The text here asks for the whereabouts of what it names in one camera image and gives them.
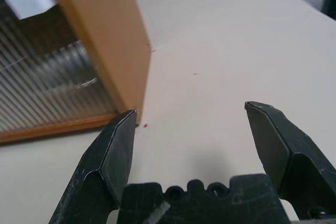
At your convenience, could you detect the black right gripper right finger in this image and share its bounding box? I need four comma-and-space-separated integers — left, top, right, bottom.
244, 100, 336, 221

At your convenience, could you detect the metal wire rack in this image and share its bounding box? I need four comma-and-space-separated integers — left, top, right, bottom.
0, 55, 98, 90

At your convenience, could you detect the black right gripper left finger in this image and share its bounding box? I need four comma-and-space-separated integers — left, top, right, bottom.
48, 109, 138, 224

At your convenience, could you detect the wooden cabinet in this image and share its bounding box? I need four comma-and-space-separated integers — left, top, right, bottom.
0, 0, 153, 145

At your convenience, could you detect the ribbed glass sliding door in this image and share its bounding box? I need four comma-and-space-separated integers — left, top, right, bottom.
0, 0, 118, 133

